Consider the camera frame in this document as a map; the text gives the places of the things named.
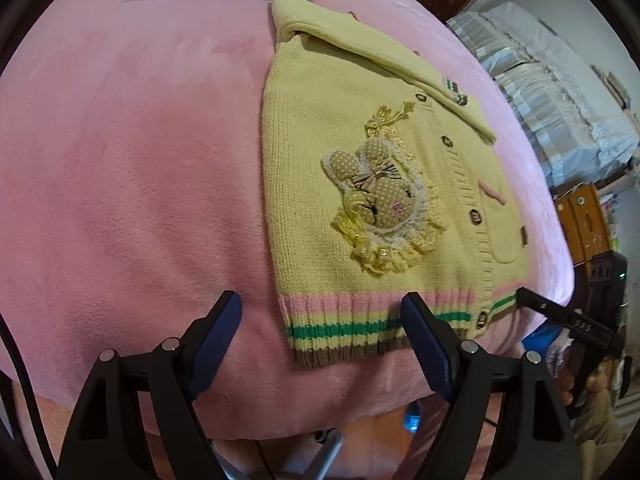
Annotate person's right hand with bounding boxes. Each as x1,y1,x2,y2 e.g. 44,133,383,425
552,372,576,408

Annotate white knitted cloth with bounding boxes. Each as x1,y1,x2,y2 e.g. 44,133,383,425
547,337,573,376

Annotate black cable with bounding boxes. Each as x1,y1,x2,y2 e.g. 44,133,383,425
0,320,56,480

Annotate blue cable plug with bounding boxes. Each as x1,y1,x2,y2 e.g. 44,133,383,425
402,402,423,433

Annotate grey metal bracket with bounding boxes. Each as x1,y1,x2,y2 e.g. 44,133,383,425
300,430,346,480

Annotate wooden drawer cabinet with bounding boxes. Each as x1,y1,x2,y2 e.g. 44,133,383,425
552,185,618,266

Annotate pink bed blanket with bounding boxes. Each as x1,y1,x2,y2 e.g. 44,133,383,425
0,0,576,441

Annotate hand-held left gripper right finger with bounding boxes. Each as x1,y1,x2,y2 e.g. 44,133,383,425
400,292,586,480

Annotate white lace sofa cover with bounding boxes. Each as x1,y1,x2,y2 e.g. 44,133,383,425
445,2,640,186

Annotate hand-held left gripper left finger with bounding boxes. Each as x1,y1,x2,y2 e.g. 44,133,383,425
56,290,244,480

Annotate blue cloth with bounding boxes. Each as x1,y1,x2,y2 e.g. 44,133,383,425
522,325,566,356

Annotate yellow knit cardigan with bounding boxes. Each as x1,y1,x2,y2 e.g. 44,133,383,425
260,0,531,368

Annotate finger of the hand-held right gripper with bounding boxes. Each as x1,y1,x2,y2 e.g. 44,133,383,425
516,286,616,349

